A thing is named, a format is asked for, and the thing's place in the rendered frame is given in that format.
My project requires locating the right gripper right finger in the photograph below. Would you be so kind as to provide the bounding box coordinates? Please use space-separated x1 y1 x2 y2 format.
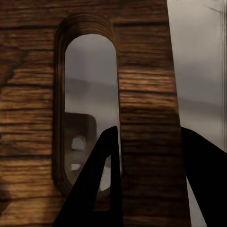
181 126 227 227

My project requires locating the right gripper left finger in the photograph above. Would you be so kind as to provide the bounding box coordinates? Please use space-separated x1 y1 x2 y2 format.
52 126 123 227

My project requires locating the cutting board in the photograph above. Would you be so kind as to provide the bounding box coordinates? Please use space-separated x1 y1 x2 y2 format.
0 0 192 227

